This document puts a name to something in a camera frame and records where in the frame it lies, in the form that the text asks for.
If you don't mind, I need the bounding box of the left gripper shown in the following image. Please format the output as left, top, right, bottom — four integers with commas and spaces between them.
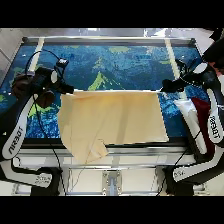
54, 81, 75, 95

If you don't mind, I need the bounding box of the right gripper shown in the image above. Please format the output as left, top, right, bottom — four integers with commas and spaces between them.
161, 78, 186, 94

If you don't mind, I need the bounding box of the cream shirt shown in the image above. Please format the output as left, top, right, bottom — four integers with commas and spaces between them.
57, 90, 171, 165

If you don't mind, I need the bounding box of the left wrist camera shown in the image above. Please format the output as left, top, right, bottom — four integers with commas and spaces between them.
55, 58, 70, 80

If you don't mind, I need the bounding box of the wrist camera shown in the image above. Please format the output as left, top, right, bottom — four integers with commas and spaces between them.
176, 59, 194, 80
55, 58, 70, 80

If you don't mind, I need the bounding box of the red garment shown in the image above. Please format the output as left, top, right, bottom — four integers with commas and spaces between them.
191, 97, 216, 156

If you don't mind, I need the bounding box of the white garment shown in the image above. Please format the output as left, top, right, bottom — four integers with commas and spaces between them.
174, 98, 208, 155

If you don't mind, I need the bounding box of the black cable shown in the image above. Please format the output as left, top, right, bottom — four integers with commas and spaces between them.
25, 49, 68, 196

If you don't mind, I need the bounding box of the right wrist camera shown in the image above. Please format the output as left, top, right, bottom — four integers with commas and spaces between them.
176, 59, 194, 80

